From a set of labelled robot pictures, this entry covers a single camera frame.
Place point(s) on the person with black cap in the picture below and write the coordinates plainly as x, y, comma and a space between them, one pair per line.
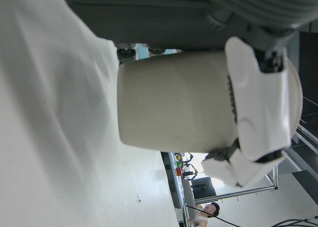
210, 209

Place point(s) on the beige paper cup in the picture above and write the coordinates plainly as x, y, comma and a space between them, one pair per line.
174, 105

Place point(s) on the light blue plastic bin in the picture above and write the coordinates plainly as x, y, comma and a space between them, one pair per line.
142, 50

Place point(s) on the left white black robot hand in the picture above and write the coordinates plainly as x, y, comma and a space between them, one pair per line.
161, 16

